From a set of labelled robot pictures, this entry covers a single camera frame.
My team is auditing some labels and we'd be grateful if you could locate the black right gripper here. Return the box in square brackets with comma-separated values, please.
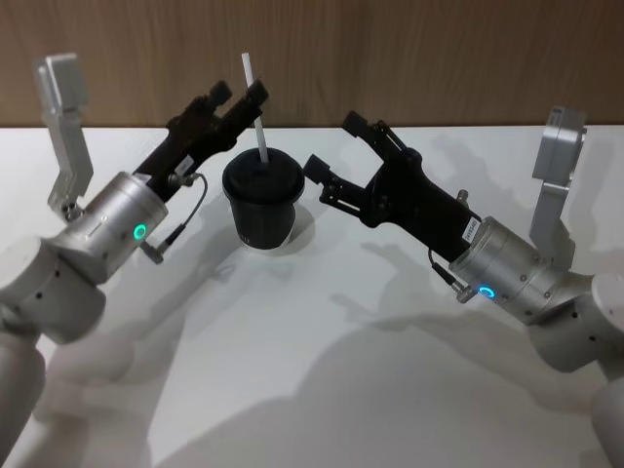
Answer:
[301, 109, 483, 263]

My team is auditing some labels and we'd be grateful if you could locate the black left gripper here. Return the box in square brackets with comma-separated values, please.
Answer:
[132, 79, 271, 203]

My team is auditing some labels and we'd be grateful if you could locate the white drinking straw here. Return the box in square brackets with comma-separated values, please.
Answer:
[239, 52, 271, 166]

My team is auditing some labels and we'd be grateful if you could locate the black plastic cup lid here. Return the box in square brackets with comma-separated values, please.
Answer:
[220, 147, 308, 203]

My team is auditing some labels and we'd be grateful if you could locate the black paper cup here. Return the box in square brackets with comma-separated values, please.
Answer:
[227, 187, 299, 252]

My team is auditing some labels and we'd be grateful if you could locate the thin dark left wrist cable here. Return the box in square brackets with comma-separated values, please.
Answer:
[140, 170, 209, 265]

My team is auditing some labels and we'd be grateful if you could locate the thin dark wrist cable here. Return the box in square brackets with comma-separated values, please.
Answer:
[427, 248, 475, 304]
[140, 170, 209, 265]

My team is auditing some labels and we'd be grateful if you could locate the thin dark right wrist cable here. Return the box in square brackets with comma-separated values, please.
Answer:
[427, 248, 475, 304]

